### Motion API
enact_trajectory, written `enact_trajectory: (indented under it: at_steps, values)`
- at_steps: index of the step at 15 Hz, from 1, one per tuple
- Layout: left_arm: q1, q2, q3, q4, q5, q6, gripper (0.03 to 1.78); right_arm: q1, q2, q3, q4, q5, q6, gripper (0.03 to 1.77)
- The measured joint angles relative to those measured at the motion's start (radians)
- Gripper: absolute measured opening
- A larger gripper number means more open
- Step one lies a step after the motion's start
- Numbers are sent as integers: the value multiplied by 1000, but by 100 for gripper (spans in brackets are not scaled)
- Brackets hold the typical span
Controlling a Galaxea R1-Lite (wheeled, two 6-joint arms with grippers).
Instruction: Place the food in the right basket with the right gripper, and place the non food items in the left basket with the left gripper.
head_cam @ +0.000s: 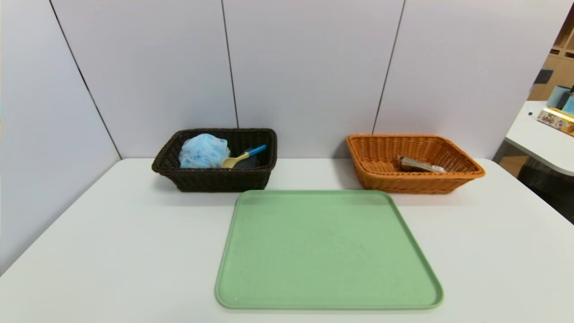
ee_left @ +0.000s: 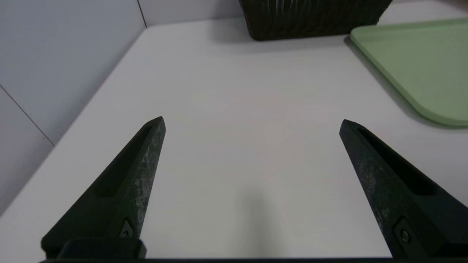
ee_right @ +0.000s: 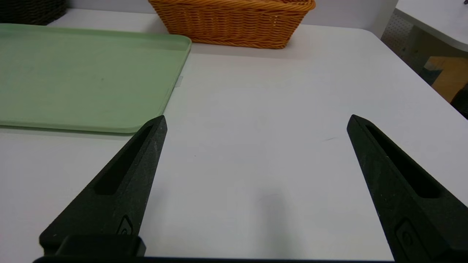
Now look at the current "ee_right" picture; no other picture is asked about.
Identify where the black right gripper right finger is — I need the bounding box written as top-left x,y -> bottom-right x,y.
347,114 -> 468,263

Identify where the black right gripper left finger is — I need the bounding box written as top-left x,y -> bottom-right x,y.
39,115 -> 168,256

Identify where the dark brown wicker basket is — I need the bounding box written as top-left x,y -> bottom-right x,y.
0,0 -> 67,26

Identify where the orange wicker basket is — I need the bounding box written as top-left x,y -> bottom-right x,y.
148,0 -> 316,49

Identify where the light green plastic tray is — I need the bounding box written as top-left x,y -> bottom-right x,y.
0,23 -> 192,134

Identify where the white office table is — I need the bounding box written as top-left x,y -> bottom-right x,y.
380,0 -> 468,73

